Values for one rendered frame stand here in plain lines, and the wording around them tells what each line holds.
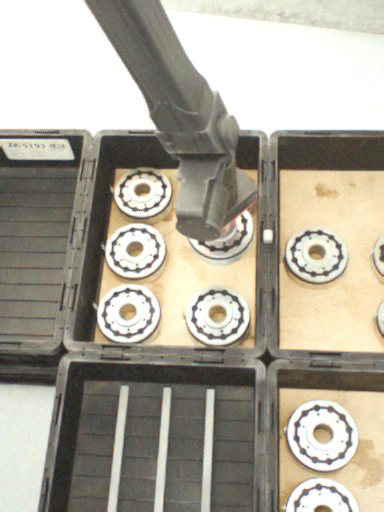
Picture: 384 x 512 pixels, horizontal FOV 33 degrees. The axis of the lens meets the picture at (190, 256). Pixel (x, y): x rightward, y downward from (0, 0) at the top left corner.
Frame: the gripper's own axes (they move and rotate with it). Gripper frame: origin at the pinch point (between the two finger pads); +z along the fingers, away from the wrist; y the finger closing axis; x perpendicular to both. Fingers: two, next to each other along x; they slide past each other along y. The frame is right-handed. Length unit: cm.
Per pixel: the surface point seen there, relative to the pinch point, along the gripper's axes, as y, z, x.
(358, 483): -9.9, 12.7, -39.6
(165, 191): 0.8, 10.7, 15.8
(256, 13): 101, 101, 97
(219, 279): -2.9, 13.3, -2.1
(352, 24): 122, 101, 68
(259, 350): -8.6, 3.0, -17.6
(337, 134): 26.7, 4.3, 0.6
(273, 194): 11.0, 3.8, -0.4
